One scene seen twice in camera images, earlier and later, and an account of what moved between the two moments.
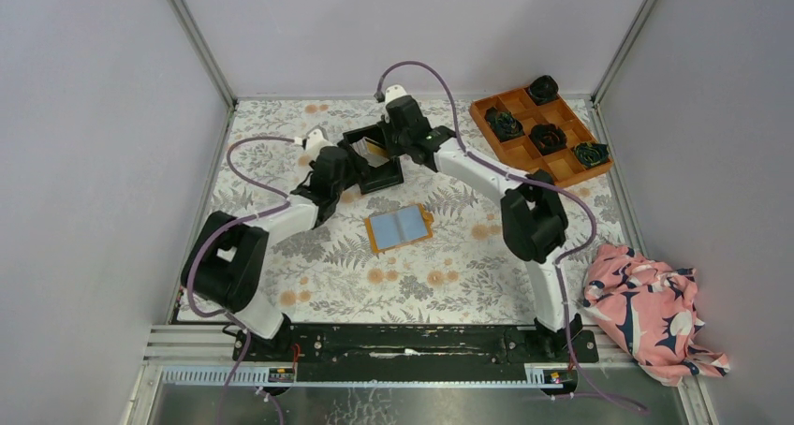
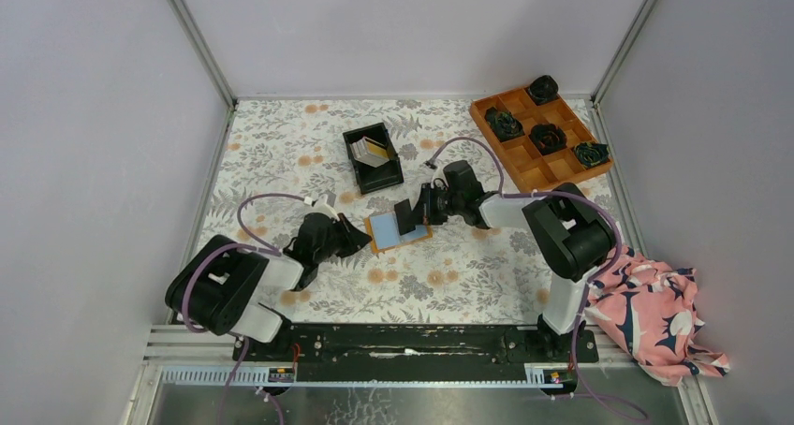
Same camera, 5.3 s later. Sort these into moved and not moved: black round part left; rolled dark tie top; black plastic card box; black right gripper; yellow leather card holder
Moved: black right gripper
Not moved: black plastic card box; yellow leather card holder; rolled dark tie top; black round part left
